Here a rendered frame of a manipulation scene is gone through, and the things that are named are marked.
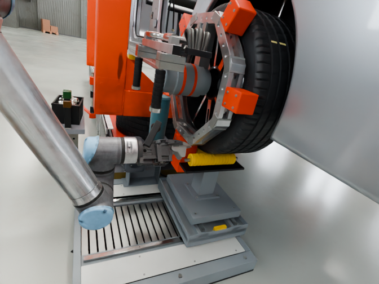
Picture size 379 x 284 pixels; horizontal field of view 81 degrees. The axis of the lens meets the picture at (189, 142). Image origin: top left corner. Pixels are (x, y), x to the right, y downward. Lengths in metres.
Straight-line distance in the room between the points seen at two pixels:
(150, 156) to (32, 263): 0.75
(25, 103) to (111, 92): 0.87
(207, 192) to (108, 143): 0.73
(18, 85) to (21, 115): 0.06
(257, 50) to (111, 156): 0.59
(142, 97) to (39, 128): 0.93
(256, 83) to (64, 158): 0.62
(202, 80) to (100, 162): 0.53
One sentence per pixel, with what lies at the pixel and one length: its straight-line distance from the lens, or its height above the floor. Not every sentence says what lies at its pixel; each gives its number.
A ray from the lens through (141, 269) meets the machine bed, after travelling 1.13.
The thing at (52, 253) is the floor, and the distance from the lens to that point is 1.32.
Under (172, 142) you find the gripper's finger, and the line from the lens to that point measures 0.80.
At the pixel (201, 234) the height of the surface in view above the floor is 0.16.
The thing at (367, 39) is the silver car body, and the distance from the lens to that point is 0.70.
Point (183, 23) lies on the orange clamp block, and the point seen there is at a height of 1.08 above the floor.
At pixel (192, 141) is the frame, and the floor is 0.61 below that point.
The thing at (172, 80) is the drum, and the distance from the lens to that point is 0.93.
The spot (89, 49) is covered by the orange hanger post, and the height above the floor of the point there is 0.72.
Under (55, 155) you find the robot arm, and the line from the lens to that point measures 0.60.
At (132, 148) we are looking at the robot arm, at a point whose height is 0.65.
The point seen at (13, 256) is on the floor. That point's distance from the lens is 1.35.
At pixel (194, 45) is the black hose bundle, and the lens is 0.80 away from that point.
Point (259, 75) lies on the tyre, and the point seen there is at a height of 0.94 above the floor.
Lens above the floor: 0.98
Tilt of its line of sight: 22 degrees down
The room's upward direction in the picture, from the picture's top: 12 degrees clockwise
